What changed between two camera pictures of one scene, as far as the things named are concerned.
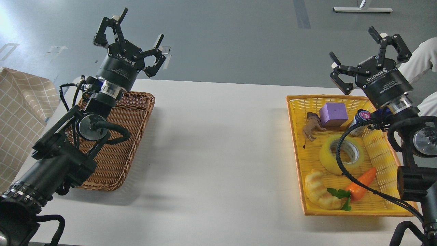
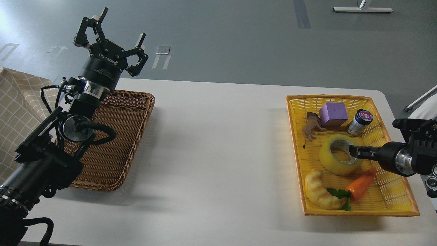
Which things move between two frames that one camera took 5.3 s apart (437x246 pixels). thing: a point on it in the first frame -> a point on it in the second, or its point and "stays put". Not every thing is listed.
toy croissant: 317,193 stays put
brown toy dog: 313,123 stays put
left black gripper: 120,68 -> 104,68
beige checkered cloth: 26,100 stays put
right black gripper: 385,82 -> 396,156
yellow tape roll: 328,162 stays put
